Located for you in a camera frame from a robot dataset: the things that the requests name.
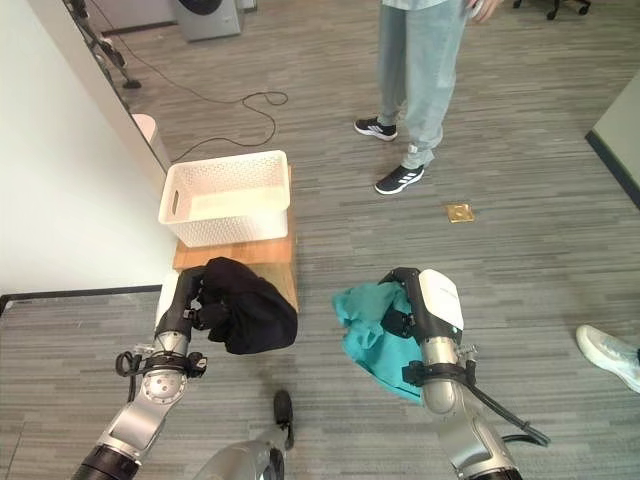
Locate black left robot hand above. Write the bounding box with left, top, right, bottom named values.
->
left=154, top=267, right=232, bottom=336

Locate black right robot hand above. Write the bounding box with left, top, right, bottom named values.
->
left=377, top=267, right=465, bottom=344

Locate teal garment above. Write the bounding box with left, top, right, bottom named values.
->
left=332, top=281, right=425, bottom=405

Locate black garment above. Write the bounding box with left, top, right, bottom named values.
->
left=195, top=256, right=299, bottom=356

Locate white plastic laundry basket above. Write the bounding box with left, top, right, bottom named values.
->
left=158, top=149, right=293, bottom=249

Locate brass floor socket plate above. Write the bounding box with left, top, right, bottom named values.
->
left=446, top=202, right=477, bottom=226

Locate wooden stool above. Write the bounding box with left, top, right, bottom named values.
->
left=172, top=163, right=301, bottom=314

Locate black robot foot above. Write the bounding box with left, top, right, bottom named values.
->
left=272, top=390, right=296, bottom=451

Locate white waste bin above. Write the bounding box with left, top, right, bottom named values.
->
left=130, top=113, right=170, bottom=174

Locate silver robot leg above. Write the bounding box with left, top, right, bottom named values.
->
left=192, top=438, right=286, bottom=480

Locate white sneaker of person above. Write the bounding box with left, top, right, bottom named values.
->
left=575, top=324, right=640, bottom=394

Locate person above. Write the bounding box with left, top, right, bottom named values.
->
left=353, top=0, right=501, bottom=196

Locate grey washing machine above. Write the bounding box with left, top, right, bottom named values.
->
left=173, top=0, right=243, bottom=43

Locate black office chair base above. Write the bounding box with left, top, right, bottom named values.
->
left=512, top=0, right=592, bottom=21

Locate black power cable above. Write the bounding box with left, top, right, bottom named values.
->
left=69, top=0, right=290, bottom=166

